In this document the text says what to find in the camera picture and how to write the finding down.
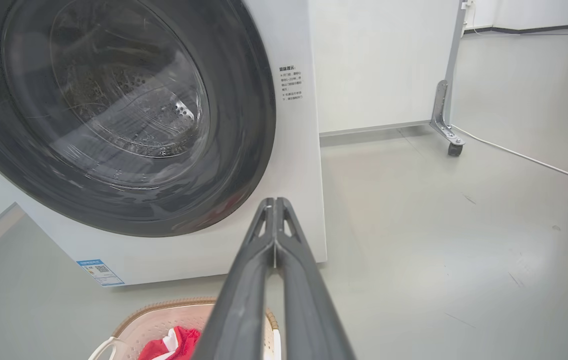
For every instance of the grey metal stand with caster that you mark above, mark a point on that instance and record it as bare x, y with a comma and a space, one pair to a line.
441, 115

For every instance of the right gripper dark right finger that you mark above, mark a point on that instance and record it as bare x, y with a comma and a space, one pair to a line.
309, 310

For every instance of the white partition panel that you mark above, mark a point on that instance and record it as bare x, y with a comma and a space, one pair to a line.
379, 65

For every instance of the blue energy label sticker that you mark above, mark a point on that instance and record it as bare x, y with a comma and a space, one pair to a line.
100, 272

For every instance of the black round washer door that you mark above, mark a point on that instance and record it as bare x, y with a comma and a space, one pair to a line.
244, 125

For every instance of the white perforated laundry basket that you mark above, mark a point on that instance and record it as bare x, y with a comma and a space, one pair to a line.
164, 315

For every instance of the white front-load washing machine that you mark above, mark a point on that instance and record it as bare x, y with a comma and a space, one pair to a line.
294, 175

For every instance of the red and white garment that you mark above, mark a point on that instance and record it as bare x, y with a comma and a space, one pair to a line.
184, 340

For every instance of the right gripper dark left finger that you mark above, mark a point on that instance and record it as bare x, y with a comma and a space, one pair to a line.
244, 300

